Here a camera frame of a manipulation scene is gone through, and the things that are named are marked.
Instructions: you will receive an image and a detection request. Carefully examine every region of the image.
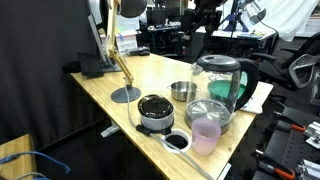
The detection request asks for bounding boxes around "pink plastic cup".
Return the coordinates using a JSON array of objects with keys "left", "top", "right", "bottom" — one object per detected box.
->
[{"left": 191, "top": 117, "right": 222, "bottom": 156}]

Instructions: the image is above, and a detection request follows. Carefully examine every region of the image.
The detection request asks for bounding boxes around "small stainless steel pot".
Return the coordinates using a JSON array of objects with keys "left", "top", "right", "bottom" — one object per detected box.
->
[{"left": 167, "top": 80, "right": 198, "bottom": 102}]

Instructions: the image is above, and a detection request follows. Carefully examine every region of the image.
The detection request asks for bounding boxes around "wooden desk lamp black shade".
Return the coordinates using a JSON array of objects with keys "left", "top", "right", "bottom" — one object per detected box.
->
[{"left": 105, "top": 0, "right": 148, "bottom": 104}]

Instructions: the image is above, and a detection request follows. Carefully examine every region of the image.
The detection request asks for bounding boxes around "white box with blue tape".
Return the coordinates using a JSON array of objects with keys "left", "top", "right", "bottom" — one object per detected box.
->
[{"left": 115, "top": 30, "right": 139, "bottom": 56}]

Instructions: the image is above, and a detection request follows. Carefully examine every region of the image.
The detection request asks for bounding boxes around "green plastic plate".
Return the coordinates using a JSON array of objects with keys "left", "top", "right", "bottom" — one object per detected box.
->
[{"left": 207, "top": 79, "right": 248, "bottom": 101}]

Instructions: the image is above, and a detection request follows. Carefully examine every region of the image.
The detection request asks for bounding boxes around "clear plastic storage bin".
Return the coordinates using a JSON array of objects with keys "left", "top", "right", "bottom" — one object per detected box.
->
[{"left": 116, "top": 14, "right": 141, "bottom": 33}]

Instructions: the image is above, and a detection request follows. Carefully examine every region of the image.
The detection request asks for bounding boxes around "black flat box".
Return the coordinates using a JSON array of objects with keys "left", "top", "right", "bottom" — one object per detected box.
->
[{"left": 77, "top": 51, "right": 105, "bottom": 79}]

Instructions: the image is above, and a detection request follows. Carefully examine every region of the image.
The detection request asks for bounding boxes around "black computer monitor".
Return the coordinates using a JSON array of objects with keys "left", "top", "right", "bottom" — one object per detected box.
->
[{"left": 87, "top": 0, "right": 123, "bottom": 73}]

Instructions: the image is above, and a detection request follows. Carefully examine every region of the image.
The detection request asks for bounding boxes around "black computer mouse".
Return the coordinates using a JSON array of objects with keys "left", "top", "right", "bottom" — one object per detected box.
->
[{"left": 61, "top": 60, "right": 82, "bottom": 74}]

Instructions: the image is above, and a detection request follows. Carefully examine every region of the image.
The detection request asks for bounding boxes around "white kitchen scale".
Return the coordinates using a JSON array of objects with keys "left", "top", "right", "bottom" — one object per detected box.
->
[{"left": 239, "top": 94, "right": 265, "bottom": 115}]

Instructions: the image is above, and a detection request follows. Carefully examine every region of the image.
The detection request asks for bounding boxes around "black perforated platform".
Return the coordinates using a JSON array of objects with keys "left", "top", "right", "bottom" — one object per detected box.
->
[{"left": 251, "top": 106, "right": 320, "bottom": 180}]

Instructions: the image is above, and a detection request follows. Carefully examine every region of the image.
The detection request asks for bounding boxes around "black office chair gray back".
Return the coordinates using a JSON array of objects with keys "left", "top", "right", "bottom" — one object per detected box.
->
[{"left": 251, "top": 31, "right": 320, "bottom": 91}]

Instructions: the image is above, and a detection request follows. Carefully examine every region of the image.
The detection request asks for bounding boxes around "white cloth sheet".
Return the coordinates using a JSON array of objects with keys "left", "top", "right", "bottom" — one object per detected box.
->
[{"left": 248, "top": 0, "right": 320, "bottom": 43}]

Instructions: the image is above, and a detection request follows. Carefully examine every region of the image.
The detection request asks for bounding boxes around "small wooden side table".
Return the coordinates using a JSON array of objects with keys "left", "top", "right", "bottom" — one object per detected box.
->
[{"left": 0, "top": 133, "right": 37, "bottom": 180}]

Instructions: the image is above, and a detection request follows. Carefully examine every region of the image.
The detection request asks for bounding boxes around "gray pot with black handle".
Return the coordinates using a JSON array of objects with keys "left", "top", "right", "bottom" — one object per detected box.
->
[{"left": 135, "top": 111, "right": 176, "bottom": 136}]

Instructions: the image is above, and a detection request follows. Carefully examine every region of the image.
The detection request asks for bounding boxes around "blue cable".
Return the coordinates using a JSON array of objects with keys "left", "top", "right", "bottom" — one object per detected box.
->
[{"left": 0, "top": 150, "right": 72, "bottom": 180}]

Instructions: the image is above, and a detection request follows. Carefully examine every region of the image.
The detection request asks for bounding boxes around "orange handled clamp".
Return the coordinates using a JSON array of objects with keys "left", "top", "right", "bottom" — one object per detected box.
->
[
  {"left": 253, "top": 149, "right": 297, "bottom": 180},
  {"left": 273, "top": 111, "right": 307, "bottom": 133}
]

